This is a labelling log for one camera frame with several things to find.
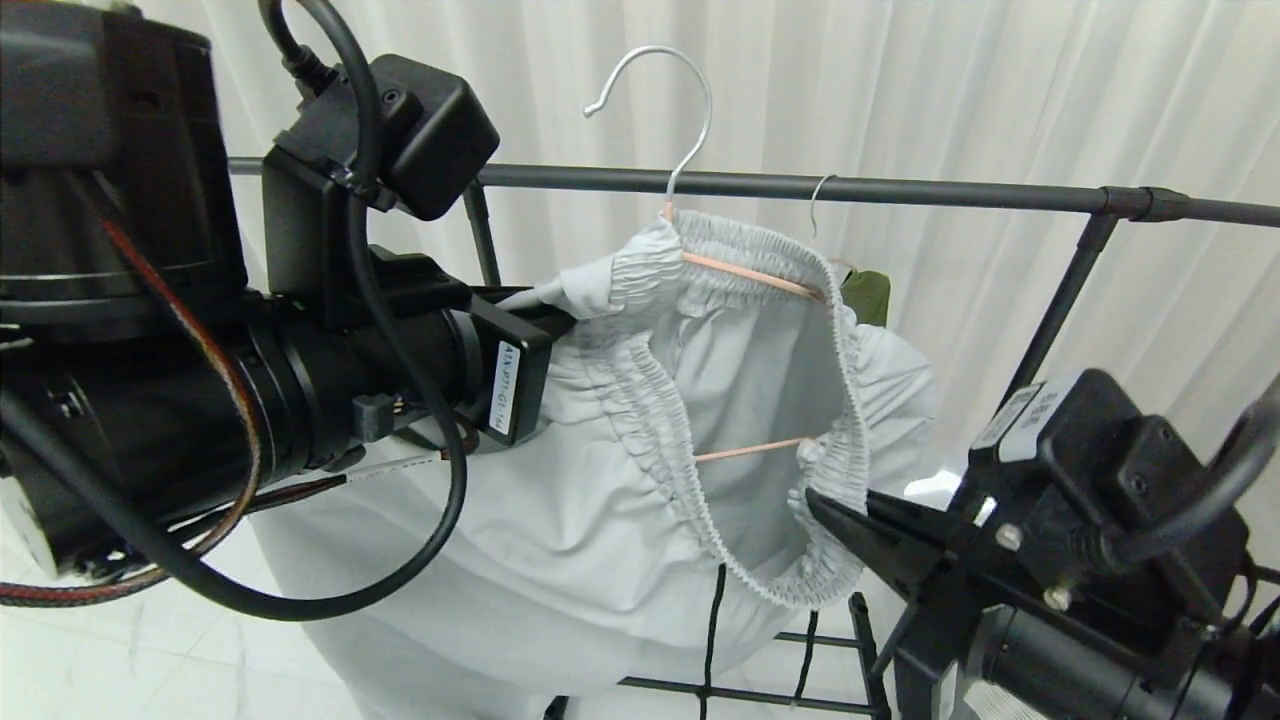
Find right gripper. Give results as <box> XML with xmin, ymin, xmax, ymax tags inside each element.
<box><xmin>805</xmin><ymin>488</ymin><xmax>1241</xmax><ymax>720</ymax></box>

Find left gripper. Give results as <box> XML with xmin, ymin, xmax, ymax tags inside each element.
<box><xmin>235</xmin><ymin>285</ymin><xmax>578</xmax><ymax>476</ymax></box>

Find green sleeveless shirt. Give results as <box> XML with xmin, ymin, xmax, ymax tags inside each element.
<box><xmin>838</xmin><ymin>268</ymin><xmax>891</xmax><ymax>329</ymax></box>

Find pale grey shorts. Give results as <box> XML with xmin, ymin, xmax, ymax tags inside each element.
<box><xmin>250</xmin><ymin>210</ymin><xmax>941</xmax><ymax>720</ymax></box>

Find pink clothes hanger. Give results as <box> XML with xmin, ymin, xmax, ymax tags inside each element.
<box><xmin>808</xmin><ymin>175</ymin><xmax>839</xmax><ymax>241</ymax></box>
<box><xmin>585</xmin><ymin>45</ymin><xmax>829</xmax><ymax>464</ymax></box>

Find black clothes rack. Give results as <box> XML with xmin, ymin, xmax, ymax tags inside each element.
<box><xmin>228</xmin><ymin>157</ymin><xmax>1280</xmax><ymax>720</ymax></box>

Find white curtain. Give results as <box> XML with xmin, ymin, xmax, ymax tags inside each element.
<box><xmin>140</xmin><ymin>0</ymin><xmax>1280</xmax><ymax>561</ymax></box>

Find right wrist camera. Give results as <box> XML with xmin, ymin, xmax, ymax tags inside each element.
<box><xmin>950</xmin><ymin>368</ymin><xmax>1253</xmax><ymax>666</ymax></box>

